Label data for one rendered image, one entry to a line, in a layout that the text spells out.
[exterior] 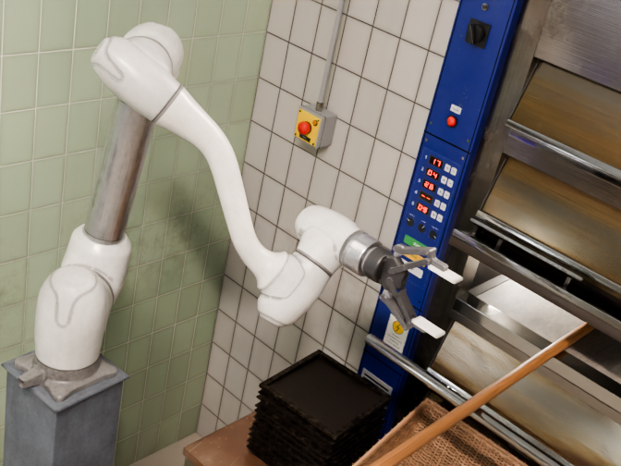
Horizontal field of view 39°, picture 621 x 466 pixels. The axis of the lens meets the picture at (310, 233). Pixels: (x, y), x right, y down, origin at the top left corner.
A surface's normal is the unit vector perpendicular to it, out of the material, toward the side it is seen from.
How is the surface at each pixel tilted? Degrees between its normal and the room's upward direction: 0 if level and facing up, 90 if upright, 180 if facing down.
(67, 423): 90
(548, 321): 0
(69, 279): 5
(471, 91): 90
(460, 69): 90
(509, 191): 70
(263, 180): 90
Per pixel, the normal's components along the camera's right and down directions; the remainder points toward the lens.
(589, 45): -0.68, 0.22
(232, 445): 0.19, -0.86
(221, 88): 0.71, 0.45
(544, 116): -0.57, -0.08
